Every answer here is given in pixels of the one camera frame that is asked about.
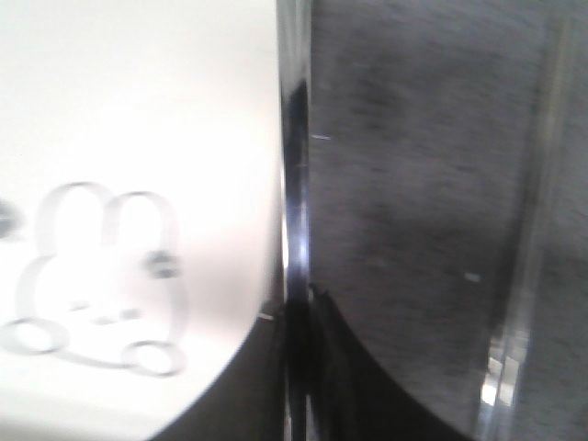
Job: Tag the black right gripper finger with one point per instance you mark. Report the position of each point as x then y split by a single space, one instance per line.
352 397

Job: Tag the silver metal chopstick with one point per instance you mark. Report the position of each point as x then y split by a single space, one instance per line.
294 67

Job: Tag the silver metal spoon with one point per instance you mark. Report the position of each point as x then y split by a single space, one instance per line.
511 335

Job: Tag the beige rabbit serving tray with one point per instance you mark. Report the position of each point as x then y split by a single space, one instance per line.
140 155

